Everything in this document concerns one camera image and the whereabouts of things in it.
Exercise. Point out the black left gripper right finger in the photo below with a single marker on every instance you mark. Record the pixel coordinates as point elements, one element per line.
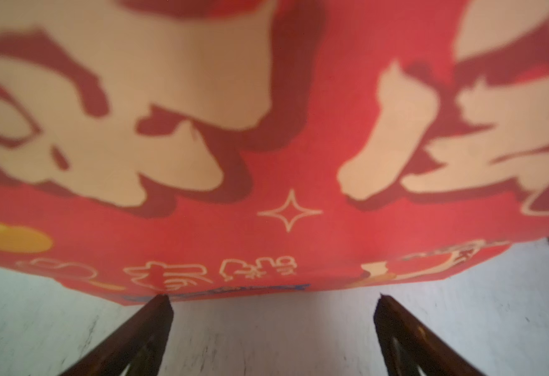
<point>409,347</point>

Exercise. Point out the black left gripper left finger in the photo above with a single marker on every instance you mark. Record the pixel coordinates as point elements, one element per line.
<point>137,347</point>

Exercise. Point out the red paper bag front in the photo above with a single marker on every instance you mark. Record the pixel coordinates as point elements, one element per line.
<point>203,149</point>

